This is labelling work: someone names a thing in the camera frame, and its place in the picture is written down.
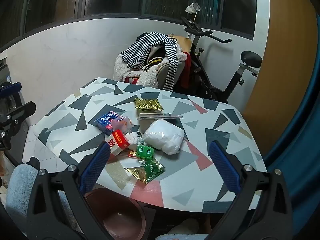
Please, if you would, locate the pile of clothes on chair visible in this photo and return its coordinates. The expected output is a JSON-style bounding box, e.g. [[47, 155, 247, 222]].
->
[[120, 32, 179, 92]]

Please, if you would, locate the beige chair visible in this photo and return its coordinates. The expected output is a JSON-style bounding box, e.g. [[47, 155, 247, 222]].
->
[[155, 62, 188, 90]]

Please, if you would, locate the orange wooden door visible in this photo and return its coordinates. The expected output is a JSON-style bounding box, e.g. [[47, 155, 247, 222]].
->
[[244, 0, 318, 155]]

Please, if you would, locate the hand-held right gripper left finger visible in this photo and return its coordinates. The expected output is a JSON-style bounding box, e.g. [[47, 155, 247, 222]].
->
[[26, 141, 112, 240]]

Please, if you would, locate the white crumpled tissue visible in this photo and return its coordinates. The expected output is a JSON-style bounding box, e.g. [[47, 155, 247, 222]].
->
[[124, 131, 144, 147]]

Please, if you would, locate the green frog toy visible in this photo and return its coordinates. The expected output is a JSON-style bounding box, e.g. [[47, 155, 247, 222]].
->
[[136, 144, 155, 160]]

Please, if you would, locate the red and white small box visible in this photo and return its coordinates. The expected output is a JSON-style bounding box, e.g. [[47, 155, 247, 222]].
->
[[105, 129, 130, 155]]

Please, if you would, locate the white plastic bag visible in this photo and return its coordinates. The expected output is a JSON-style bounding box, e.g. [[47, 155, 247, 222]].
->
[[143, 119, 185, 155]]

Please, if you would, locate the white fleece garment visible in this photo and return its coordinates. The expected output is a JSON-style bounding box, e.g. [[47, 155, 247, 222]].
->
[[114, 54, 160, 89]]

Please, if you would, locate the geometric patterned tablecloth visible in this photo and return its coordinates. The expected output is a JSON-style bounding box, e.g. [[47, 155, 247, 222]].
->
[[22, 77, 268, 213]]

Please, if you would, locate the red cloth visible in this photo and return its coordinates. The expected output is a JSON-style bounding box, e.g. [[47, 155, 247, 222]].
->
[[180, 52, 192, 89]]

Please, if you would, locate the pink plastic basin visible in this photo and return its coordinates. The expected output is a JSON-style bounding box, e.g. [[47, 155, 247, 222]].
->
[[84, 187, 157, 240]]

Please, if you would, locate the white slipper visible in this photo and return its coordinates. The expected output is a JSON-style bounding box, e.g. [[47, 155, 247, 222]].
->
[[167, 217, 200, 235]]

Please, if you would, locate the clear plastic straw sleeve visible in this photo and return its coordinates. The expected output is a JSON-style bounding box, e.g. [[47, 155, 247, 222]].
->
[[137, 113, 184, 120]]

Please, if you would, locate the clear wrapper with red edges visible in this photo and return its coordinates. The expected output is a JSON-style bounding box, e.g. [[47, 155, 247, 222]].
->
[[110, 116, 135, 133]]

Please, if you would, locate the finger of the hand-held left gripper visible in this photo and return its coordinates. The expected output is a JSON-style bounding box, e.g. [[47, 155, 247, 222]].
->
[[0, 101, 37, 150], [0, 81, 22, 98]]

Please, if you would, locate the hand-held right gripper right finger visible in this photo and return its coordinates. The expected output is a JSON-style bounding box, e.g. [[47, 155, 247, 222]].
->
[[209, 140, 294, 240]]

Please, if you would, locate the blue ice cream box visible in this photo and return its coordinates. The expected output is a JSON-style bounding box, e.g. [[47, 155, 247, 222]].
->
[[94, 110, 127, 133]]

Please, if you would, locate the dark garment with yellow stripes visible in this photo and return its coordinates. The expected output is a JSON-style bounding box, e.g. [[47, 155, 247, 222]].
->
[[142, 45, 167, 73]]

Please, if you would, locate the black exercise bike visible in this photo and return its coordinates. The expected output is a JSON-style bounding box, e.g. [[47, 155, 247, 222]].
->
[[180, 15, 263, 104]]

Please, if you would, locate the blue curtain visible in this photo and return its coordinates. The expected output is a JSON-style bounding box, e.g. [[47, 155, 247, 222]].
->
[[262, 12, 320, 240]]

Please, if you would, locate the green and gold foil wrapper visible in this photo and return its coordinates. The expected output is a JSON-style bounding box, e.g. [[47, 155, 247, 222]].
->
[[124, 159, 166, 183]]

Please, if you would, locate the wooden board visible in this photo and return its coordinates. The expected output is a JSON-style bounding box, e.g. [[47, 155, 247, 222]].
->
[[172, 35, 193, 55]]

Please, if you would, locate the light blue fleece cloth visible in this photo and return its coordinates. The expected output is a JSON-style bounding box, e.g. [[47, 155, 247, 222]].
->
[[6, 164, 75, 230]]

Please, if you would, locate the white crumpled cloth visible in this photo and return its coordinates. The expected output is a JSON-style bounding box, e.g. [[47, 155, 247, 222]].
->
[[185, 2, 202, 14]]

